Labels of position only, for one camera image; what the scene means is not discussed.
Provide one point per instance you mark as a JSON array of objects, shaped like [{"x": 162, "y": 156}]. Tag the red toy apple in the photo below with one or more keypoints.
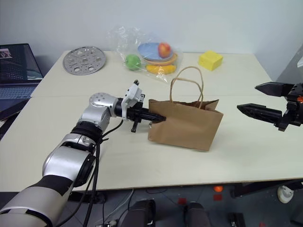
[{"x": 164, "y": 50}]

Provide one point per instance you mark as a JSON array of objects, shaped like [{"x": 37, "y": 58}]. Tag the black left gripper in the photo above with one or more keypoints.
[{"x": 138, "y": 114}]

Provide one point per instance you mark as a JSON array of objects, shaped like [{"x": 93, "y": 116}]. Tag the clear plastic bag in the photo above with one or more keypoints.
[{"x": 118, "y": 37}]

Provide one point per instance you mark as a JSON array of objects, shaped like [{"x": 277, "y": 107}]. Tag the dark laptop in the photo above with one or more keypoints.
[{"x": 16, "y": 75}]

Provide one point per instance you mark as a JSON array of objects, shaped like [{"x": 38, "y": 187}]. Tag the blue plate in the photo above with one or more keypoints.
[{"x": 149, "y": 50}]

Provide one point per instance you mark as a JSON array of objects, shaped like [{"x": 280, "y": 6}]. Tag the dark rounded shape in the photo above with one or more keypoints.
[
  {"x": 137, "y": 214},
  {"x": 196, "y": 215}
]

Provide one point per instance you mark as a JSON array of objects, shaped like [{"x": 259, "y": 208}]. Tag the brown paper bag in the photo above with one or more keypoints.
[{"x": 187, "y": 127}]

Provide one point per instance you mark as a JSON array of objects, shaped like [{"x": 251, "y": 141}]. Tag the orange plate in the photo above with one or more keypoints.
[{"x": 174, "y": 59}]

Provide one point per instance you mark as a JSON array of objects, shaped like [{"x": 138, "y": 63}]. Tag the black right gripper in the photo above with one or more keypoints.
[{"x": 296, "y": 111}]

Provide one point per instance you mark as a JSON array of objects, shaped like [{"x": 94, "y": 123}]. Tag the yellow toy banana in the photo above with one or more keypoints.
[{"x": 161, "y": 69}]

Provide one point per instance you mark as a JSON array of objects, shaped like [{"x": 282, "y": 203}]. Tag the green toy apple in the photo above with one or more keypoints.
[{"x": 133, "y": 62}]

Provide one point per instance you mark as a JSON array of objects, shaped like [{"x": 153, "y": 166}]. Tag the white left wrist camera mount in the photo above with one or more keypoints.
[{"x": 132, "y": 97}]

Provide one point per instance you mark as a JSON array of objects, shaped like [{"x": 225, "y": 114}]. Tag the small orange ball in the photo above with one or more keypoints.
[{"x": 218, "y": 189}]

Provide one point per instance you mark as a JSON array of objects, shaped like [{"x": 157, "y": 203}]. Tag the white round floor object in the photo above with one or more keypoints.
[{"x": 285, "y": 194}]

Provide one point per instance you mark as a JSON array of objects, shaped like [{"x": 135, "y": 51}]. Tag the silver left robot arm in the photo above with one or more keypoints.
[{"x": 68, "y": 163}]

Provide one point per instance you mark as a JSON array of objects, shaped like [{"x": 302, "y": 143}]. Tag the yellow cheese block toy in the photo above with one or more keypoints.
[{"x": 210, "y": 60}]

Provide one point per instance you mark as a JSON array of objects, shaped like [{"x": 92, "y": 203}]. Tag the perforated round metal disc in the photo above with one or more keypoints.
[{"x": 84, "y": 60}]

